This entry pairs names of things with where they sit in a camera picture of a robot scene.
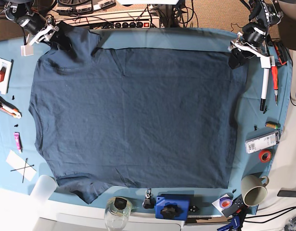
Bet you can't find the red cube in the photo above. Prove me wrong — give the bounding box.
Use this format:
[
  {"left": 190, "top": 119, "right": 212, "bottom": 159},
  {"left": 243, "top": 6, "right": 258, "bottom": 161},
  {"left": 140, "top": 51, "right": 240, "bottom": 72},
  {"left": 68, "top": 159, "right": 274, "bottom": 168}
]
[{"left": 0, "top": 67, "right": 6, "bottom": 83}]

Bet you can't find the white plastic cup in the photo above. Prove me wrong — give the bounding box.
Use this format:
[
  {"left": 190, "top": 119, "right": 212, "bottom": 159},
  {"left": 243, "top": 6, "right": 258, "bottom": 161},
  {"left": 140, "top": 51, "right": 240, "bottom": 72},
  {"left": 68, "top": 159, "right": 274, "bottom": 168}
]
[{"left": 30, "top": 175, "right": 57, "bottom": 204}]

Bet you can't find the blue bar clamp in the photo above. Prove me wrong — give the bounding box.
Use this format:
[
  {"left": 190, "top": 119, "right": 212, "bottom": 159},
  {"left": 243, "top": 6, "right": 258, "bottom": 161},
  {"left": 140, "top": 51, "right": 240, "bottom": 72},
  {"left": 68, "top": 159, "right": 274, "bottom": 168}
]
[{"left": 217, "top": 195, "right": 248, "bottom": 231}]

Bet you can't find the pink glue tube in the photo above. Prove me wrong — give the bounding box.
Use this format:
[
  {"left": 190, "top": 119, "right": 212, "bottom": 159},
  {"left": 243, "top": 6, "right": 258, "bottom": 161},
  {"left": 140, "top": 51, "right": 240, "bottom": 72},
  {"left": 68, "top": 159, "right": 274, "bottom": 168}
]
[{"left": 13, "top": 132, "right": 22, "bottom": 153}]

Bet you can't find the blue plastic box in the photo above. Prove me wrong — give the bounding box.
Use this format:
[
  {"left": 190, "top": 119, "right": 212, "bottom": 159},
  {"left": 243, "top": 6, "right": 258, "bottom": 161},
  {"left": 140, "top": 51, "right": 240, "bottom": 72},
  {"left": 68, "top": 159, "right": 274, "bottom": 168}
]
[{"left": 155, "top": 194, "right": 190, "bottom": 221}]

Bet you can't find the green gold battery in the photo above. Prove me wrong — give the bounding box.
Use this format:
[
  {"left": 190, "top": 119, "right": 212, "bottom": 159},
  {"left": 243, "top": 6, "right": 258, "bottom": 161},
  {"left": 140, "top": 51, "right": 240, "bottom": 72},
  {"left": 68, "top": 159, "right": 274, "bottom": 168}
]
[{"left": 265, "top": 121, "right": 280, "bottom": 129}]

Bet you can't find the clear glass jar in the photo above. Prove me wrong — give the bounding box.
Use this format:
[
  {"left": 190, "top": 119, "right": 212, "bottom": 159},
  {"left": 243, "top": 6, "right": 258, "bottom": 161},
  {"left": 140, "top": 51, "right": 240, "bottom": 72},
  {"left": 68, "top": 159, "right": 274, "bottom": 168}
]
[{"left": 104, "top": 196, "right": 133, "bottom": 231}]

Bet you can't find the white foam block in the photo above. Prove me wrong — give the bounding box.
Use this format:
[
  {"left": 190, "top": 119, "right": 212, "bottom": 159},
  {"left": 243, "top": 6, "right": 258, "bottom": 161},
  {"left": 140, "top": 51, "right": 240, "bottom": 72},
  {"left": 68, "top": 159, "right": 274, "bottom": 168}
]
[{"left": 0, "top": 58, "right": 13, "bottom": 95}]

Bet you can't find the white power strip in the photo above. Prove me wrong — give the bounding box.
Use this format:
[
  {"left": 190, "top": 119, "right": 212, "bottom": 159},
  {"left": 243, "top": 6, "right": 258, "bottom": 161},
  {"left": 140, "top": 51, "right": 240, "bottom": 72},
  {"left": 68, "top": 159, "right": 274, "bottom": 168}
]
[{"left": 55, "top": 9, "right": 163, "bottom": 28}]

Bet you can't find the black power adapter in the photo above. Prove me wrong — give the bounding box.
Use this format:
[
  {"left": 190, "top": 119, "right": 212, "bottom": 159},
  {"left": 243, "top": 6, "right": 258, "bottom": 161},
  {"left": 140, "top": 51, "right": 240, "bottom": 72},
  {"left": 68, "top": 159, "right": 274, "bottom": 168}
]
[{"left": 277, "top": 189, "right": 296, "bottom": 198}]

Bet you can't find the white marker pen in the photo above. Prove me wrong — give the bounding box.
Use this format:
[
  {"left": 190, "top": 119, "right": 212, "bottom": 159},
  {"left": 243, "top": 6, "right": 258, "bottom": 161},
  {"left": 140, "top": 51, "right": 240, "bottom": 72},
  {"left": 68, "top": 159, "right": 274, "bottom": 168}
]
[{"left": 260, "top": 68, "right": 270, "bottom": 112}]

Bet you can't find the orange utility knife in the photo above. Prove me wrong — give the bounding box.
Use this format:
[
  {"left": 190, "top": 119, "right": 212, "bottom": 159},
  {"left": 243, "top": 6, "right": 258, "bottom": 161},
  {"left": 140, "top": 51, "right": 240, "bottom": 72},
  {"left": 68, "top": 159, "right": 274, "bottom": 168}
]
[{"left": 0, "top": 96, "right": 22, "bottom": 119}]

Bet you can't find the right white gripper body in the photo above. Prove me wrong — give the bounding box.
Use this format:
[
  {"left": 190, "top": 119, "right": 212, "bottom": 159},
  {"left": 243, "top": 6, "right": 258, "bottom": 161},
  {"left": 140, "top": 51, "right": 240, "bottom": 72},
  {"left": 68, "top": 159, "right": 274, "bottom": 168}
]
[{"left": 20, "top": 17, "right": 59, "bottom": 56}]

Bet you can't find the white clear plastic box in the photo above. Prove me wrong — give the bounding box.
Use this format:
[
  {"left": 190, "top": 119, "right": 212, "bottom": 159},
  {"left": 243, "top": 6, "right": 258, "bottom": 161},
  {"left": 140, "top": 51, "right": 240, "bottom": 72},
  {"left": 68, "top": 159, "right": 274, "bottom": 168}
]
[{"left": 245, "top": 130, "right": 281, "bottom": 154}]

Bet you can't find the metal padlock with chain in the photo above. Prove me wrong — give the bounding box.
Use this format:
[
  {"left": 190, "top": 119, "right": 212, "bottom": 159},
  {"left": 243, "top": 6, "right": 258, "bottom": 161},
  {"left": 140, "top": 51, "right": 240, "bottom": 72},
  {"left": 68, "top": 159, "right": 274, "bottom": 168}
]
[{"left": 142, "top": 188, "right": 155, "bottom": 209}]

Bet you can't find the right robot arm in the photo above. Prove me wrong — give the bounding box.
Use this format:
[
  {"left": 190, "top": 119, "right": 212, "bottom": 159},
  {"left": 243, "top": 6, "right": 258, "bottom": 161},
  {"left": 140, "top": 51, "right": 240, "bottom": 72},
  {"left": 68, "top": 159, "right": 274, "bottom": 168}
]
[{"left": 3, "top": 0, "right": 71, "bottom": 56}]

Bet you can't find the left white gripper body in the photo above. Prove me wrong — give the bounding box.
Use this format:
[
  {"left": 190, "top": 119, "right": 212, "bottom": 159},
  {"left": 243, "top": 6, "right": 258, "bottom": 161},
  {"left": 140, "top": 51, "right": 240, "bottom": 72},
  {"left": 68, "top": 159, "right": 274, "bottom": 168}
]
[{"left": 228, "top": 32, "right": 275, "bottom": 69}]

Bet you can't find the light blue table cloth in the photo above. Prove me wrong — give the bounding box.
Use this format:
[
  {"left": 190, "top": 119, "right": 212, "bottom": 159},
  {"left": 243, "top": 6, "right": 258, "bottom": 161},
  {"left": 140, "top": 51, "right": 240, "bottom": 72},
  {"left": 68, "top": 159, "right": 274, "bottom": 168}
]
[{"left": 0, "top": 28, "right": 292, "bottom": 215}]

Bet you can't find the orange handled screwdriver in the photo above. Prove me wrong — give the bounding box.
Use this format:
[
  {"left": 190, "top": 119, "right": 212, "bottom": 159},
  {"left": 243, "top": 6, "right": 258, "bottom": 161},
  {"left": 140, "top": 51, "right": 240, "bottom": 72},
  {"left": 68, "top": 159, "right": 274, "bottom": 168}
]
[{"left": 271, "top": 66, "right": 278, "bottom": 105}]

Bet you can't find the beige ceramic mug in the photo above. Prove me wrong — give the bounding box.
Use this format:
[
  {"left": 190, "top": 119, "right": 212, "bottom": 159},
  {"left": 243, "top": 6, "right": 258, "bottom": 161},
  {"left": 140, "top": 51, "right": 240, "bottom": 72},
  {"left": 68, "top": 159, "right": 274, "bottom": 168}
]
[{"left": 241, "top": 175, "right": 270, "bottom": 207}]

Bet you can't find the red tape roll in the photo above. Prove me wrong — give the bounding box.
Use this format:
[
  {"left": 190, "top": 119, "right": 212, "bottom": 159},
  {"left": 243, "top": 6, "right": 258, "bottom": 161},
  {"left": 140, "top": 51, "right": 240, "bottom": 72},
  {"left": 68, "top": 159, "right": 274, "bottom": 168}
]
[{"left": 258, "top": 149, "right": 272, "bottom": 163}]

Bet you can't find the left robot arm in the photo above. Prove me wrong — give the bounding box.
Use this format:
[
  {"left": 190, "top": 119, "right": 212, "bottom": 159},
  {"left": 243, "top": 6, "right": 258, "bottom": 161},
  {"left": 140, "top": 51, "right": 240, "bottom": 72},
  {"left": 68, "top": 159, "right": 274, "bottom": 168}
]
[{"left": 228, "top": 0, "right": 283, "bottom": 69}]

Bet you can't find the purple tape roll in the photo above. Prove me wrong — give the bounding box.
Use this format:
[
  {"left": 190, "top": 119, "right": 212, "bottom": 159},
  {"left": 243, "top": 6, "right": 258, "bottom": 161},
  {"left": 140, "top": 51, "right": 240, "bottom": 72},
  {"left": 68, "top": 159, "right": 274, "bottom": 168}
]
[{"left": 219, "top": 196, "right": 232, "bottom": 209}]

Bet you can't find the white paper sheet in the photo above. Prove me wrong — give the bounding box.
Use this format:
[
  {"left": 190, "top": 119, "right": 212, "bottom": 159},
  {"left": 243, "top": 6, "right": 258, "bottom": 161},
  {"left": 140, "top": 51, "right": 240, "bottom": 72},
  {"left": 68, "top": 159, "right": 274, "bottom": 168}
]
[{"left": 6, "top": 150, "right": 37, "bottom": 181}]

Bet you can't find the dark blue T-shirt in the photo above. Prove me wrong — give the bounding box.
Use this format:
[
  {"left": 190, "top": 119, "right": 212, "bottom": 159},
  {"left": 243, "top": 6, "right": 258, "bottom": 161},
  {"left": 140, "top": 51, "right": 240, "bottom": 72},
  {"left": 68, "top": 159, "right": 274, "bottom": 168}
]
[{"left": 29, "top": 23, "right": 248, "bottom": 204}]

